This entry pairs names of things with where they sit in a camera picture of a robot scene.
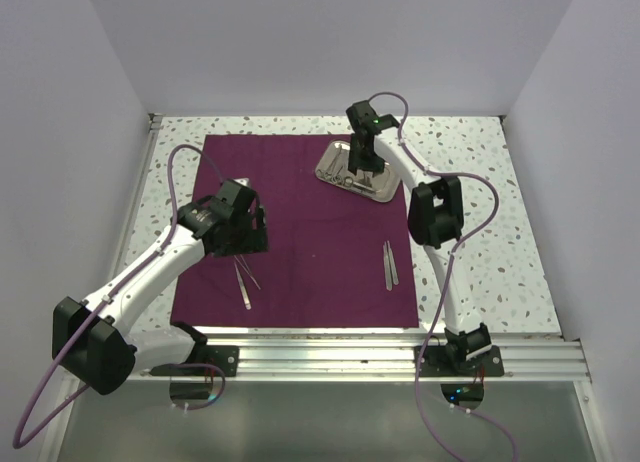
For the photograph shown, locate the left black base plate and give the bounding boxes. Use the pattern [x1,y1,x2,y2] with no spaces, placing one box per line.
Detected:
[150,345,240,377]

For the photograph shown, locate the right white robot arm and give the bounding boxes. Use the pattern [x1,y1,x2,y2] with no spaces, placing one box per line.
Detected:
[349,129,491,375]

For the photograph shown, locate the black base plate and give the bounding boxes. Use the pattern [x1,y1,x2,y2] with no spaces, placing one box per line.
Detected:
[150,345,240,377]
[413,330,505,378]

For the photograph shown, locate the steel instrument tray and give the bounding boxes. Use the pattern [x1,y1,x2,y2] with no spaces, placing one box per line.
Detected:
[314,140,401,203]

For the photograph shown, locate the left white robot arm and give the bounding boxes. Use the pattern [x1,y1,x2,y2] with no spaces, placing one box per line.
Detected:
[52,179,268,395]

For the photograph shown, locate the steel scissors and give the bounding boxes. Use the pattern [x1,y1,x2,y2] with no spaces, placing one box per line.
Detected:
[315,147,348,186]

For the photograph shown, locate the thin steel forceps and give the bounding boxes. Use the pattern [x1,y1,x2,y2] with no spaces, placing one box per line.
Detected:
[238,254,262,290]

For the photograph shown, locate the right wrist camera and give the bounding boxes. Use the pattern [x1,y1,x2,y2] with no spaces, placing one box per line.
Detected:
[346,100,379,134]

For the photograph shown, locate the aluminium front rail frame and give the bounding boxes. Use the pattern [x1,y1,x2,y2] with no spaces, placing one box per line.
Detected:
[125,333,590,382]

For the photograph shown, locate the aluminium left side rail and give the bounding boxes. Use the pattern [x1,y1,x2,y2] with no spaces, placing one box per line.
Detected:
[106,113,164,282]

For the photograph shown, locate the purple cloth wrap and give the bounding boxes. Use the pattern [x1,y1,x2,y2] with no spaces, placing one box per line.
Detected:
[171,135,419,328]

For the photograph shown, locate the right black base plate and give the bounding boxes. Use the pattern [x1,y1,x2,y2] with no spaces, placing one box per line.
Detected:
[413,330,505,378]

